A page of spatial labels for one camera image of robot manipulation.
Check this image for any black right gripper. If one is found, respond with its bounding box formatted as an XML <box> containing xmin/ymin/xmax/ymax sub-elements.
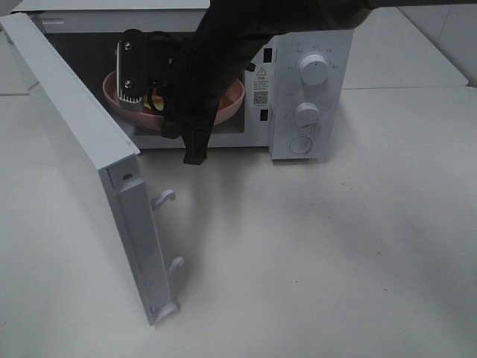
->
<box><xmin>159</xmin><ymin>0</ymin><xmax>284</xmax><ymax>166</ymax></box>

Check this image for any toast sandwich with filling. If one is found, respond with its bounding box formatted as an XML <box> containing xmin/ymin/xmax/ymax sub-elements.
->
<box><xmin>143</xmin><ymin>94</ymin><xmax>164</xmax><ymax>115</ymax></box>

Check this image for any pink round plate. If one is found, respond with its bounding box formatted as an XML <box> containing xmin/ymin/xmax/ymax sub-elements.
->
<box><xmin>102</xmin><ymin>71</ymin><xmax>245</xmax><ymax>131</ymax></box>

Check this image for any white microwave door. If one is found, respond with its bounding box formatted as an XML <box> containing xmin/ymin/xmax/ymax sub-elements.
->
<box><xmin>1</xmin><ymin>13</ymin><xmax>177</xmax><ymax>324</ymax></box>

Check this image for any round white door release button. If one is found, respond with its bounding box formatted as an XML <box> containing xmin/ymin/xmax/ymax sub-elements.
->
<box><xmin>289</xmin><ymin>136</ymin><xmax>312</xmax><ymax>154</ymax></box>

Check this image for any white timer knob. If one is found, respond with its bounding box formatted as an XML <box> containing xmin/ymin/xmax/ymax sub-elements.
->
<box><xmin>294</xmin><ymin>102</ymin><xmax>321</xmax><ymax>128</ymax></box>

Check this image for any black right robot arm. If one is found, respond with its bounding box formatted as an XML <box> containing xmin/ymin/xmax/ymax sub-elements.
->
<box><xmin>161</xmin><ymin>0</ymin><xmax>372</xmax><ymax>166</ymax></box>

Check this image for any white warning label sticker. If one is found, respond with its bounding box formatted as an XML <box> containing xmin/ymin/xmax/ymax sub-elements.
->
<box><xmin>251</xmin><ymin>66</ymin><xmax>270</xmax><ymax>106</ymax></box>

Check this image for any upper white power knob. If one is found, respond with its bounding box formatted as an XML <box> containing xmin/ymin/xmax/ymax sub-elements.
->
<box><xmin>299</xmin><ymin>53</ymin><xmax>329</xmax><ymax>86</ymax></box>

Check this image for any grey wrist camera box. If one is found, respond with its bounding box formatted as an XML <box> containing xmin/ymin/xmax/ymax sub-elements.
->
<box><xmin>116</xmin><ymin>29</ymin><xmax>148</xmax><ymax>113</ymax></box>

